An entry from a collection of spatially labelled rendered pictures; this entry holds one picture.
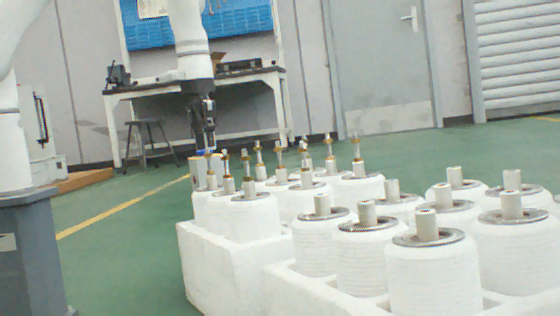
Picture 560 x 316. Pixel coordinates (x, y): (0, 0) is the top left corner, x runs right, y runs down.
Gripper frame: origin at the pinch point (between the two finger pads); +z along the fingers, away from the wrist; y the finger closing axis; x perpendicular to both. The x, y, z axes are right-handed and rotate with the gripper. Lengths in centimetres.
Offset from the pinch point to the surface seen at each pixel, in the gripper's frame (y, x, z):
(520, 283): -81, -8, 16
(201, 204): -3.4, 3.7, 12.6
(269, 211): -28.7, -1.3, 12.5
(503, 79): 318, -393, -6
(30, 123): 350, 18, -17
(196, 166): 13.3, -1.1, 5.7
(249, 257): -31.9, 4.8, 19.2
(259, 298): -31.9, 4.0, 26.7
